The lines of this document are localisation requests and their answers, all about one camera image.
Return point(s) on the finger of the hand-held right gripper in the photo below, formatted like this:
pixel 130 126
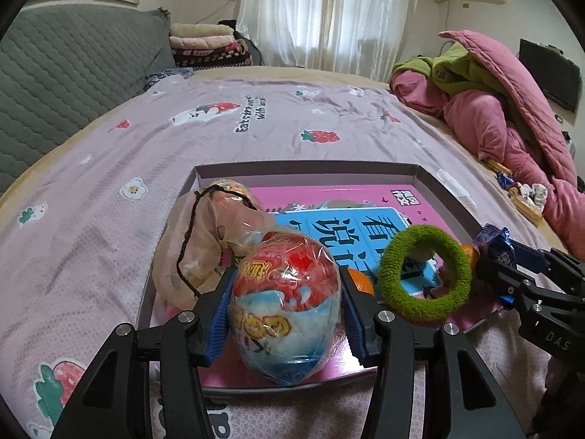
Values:
pixel 530 256
pixel 502 276

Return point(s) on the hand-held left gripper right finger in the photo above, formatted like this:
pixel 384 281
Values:
pixel 356 324

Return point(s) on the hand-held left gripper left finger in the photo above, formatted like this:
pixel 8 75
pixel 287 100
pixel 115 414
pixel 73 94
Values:
pixel 219 329

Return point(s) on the blue snack packet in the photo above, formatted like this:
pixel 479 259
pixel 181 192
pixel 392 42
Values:
pixel 493 243

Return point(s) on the small orange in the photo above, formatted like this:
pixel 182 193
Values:
pixel 470 256

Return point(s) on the large orange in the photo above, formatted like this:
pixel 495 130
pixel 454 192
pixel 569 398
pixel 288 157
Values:
pixel 362 286

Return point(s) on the blue and white toy egg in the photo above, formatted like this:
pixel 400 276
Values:
pixel 283 311

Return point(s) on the shallow purple cardboard box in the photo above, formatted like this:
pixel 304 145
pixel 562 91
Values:
pixel 320 171

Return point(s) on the long biscuit packet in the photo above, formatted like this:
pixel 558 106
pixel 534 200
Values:
pixel 528 210

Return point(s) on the white patterned scrunchie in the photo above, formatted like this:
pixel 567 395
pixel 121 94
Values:
pixel 532 192

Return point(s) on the blue candy wrapper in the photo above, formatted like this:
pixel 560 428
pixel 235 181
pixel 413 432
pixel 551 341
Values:
pixel 505 179

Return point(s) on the small biscuit packet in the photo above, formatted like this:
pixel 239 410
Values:
pixel 493 163

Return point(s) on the pink book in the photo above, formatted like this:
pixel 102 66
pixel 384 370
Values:
pixel 347 219

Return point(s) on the white cabinet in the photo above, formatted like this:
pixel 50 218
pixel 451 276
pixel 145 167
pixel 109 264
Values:
pixel 571 148

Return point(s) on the pink quilt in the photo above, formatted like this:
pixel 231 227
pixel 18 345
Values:
pixel 489 119

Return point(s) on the black television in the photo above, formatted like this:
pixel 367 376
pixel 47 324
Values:
pixel 550 75

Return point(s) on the green blanket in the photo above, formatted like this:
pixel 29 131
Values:
pixel 461 71

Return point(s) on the dark floral cloth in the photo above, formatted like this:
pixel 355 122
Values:
pixel 167 77

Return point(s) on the beige bed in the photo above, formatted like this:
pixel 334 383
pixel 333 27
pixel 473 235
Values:
pixel 292 72

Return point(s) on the dark patterned folded blanket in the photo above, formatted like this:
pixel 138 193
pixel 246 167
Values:
pixel 212 57

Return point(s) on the pink folded blanket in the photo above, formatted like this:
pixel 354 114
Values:
pixel 201 42

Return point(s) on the grey quilted headboard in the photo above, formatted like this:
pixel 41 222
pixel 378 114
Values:
pixel 68 73

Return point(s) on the beige folded blanket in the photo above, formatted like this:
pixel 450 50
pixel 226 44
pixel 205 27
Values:
pixel 201 29

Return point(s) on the white sheer curtain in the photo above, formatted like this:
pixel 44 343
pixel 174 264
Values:
pixel 329 13

